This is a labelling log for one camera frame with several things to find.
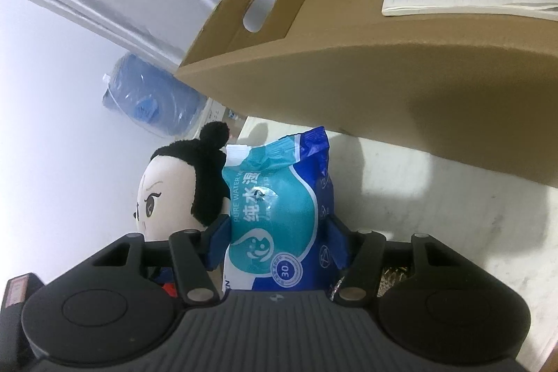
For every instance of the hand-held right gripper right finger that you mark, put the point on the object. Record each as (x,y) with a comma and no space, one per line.
(339,243)

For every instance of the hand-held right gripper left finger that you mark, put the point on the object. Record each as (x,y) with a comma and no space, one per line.
(219,243)

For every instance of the blue wet wipes packet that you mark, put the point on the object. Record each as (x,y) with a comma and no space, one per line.
(272,219)

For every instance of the plush doll with black hair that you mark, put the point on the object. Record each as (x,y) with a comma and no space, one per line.
(174,189)

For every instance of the brown cardboard box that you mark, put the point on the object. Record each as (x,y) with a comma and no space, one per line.
(392,93)

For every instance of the gold patterned packet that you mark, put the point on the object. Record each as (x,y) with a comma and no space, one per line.
(394,280)

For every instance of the small labelled carton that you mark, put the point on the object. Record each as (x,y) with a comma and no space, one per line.
(224,119)

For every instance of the blue bundle in plastic bag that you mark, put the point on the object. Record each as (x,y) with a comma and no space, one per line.
(148,97)

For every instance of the dark rectangular device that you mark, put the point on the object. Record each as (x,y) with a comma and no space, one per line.
(17,291)

